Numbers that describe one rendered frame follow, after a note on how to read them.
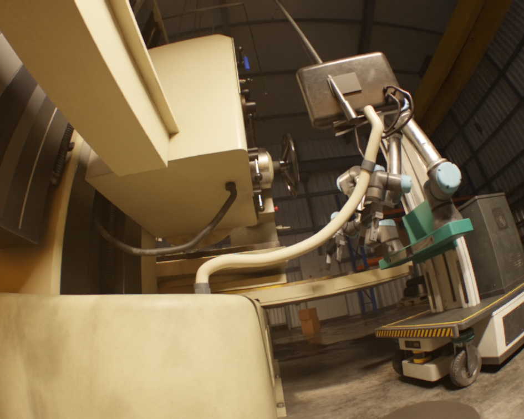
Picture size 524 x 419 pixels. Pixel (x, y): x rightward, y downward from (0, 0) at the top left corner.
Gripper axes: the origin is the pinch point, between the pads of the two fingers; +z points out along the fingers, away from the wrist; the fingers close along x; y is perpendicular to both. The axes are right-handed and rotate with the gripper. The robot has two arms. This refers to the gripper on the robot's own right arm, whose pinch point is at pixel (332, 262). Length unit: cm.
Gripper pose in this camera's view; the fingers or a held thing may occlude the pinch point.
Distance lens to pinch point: 140.9
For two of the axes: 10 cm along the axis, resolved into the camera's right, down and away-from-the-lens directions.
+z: -2.4, 7.9, -5.6
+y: 9.5, 3.0, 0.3
